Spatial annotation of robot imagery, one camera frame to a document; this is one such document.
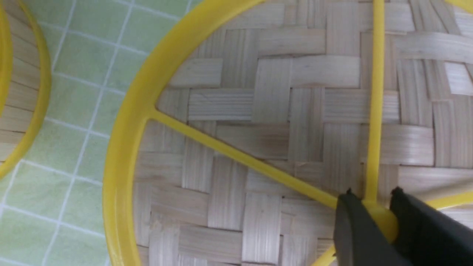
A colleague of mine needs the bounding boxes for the green checkered tablecloth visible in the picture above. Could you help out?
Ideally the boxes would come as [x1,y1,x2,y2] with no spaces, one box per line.
[1,0,200,266]

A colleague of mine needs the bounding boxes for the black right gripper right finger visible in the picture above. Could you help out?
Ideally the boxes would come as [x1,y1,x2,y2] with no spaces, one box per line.
[390,187,473,266]

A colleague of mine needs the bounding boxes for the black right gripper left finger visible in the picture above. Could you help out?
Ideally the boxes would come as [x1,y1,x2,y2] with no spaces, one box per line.
[333,189,411,266]

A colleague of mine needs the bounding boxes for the yellow-rimmed woven steamer lid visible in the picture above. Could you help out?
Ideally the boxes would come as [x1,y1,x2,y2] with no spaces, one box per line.
[103,0,472,266]

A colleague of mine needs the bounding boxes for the yellow-rimmed bamboo steamer basket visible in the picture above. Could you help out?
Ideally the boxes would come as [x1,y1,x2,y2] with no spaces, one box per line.
[0,0,52,177]

